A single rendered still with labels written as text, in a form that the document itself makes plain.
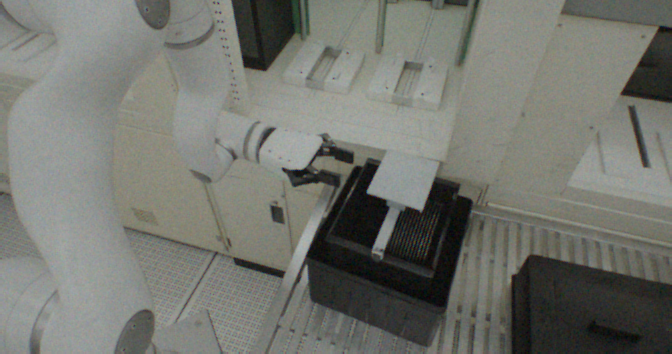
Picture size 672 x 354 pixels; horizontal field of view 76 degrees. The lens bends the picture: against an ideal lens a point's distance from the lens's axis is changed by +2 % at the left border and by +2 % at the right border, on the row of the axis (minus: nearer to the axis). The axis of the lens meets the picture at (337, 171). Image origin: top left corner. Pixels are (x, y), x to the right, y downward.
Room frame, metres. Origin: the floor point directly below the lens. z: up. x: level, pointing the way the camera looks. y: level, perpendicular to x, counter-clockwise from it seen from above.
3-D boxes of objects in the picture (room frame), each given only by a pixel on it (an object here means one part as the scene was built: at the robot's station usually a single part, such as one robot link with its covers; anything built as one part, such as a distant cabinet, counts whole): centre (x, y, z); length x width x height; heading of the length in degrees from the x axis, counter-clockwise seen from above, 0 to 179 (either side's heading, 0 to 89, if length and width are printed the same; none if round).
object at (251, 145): (0.63, 0.15, 1.06); 0.09 x 0.03 x 0.08; 157
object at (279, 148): (0.61, 0.10, 1.06); 0.11 x 0.10 x 0.07; 67
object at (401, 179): (0.52, -0.11, 0.93); 0.24 x 0.20 x 0.32; 157
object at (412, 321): (0.52, -0.11, 0.85); 0.28 x 0.28 x 0.17; 67
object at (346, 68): (1.18, 0.04, 0.89); 0.22 x 0.21 x 0.04; 163
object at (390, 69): (1.10, -0.22, 0.89); 0.22 x 0.21 x 0.04; 163
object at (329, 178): (0.53, 0.03, 1.06); 0.07 x 0.03 x 0.03; 67
